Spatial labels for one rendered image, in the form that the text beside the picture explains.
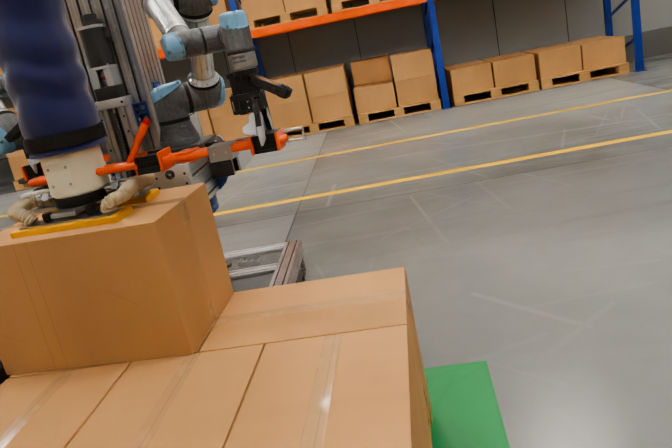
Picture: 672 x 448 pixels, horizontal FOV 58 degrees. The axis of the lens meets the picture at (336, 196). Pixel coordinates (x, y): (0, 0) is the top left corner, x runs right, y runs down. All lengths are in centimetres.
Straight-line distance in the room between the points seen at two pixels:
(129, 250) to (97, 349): 34
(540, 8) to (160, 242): 927
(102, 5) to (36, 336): 127
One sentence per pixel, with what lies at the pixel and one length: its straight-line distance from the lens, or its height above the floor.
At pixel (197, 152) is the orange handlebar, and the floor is 108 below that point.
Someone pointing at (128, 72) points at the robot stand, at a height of 134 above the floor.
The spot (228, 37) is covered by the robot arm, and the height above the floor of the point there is 137.
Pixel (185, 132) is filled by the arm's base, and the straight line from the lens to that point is 232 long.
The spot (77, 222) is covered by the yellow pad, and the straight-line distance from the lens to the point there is 184.
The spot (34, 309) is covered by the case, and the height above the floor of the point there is 74.
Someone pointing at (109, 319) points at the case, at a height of 68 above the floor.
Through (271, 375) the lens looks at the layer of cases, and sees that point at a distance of 158.
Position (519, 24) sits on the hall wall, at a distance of 1041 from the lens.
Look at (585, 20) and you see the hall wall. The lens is 1070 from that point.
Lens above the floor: 132
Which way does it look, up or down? 15 degrees down
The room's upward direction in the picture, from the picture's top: 12 degrees counter-clockwise
